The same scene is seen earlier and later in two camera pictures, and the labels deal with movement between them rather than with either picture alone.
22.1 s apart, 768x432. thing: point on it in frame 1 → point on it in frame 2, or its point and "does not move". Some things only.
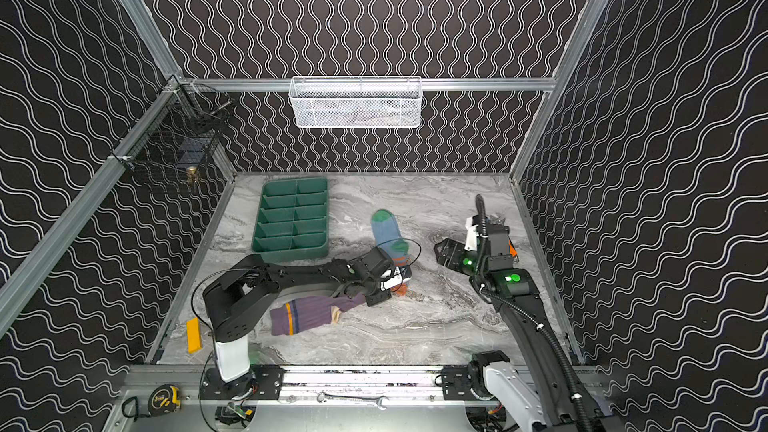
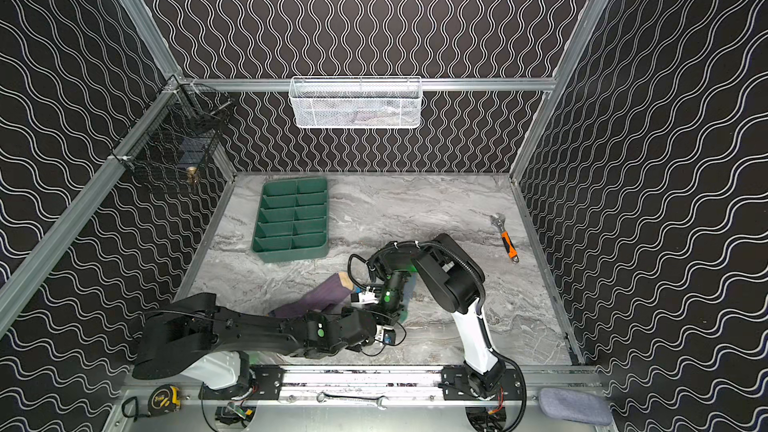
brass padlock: (191, 175) does not move
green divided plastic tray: (293, 219) does not move
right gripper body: (455, 254) → (380, 293)
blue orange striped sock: (388, 236) → (409, 287)
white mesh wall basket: (355, 102) does not move
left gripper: (390, 287) → (365, 328)
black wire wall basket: (180, 129) does not move
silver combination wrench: (323, 396) does not move
